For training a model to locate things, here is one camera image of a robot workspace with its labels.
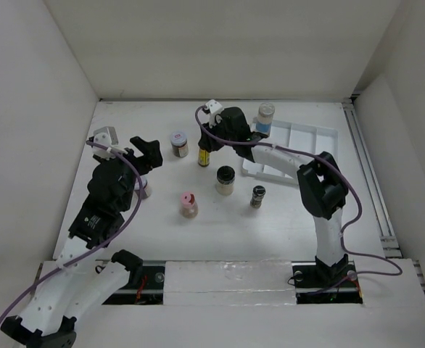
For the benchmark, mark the pink-cap spice jar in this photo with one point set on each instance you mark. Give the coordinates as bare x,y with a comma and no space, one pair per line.
189,207

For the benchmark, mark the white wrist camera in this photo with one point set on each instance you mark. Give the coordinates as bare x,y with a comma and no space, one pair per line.
107,137
214,109

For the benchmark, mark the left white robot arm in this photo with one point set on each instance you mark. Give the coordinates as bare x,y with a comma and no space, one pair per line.
62,297

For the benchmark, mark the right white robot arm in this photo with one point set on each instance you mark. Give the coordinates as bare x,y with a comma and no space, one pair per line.
323,189

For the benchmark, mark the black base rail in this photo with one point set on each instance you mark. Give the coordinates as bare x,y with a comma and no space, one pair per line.
224,283

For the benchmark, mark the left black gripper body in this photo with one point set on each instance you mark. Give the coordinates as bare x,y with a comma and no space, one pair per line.
130,174

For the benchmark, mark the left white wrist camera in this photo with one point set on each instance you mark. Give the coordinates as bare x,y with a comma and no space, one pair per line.
107,137

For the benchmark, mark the yellow-label brown sauce bottle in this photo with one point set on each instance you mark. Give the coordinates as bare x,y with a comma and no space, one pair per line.
203,157

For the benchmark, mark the black-cap beige spice jar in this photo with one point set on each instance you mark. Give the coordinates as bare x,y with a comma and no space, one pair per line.
225,177

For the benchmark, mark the small black pepper grinder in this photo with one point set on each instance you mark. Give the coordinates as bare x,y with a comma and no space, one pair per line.
258,193

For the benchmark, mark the white divided organizer tray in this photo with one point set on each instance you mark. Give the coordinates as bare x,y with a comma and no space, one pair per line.
295,136

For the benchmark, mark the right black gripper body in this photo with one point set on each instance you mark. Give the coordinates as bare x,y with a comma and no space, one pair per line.
218,130

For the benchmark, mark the purple-label small jar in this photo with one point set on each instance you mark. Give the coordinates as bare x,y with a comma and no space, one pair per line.
142,188

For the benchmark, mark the blue-label white spice bottle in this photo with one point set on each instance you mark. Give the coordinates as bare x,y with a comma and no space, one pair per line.
264,118

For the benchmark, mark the red-label dark spice jar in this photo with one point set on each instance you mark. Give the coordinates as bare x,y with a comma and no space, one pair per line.
179,144

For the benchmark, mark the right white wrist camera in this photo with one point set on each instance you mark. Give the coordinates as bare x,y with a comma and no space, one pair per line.
214,109

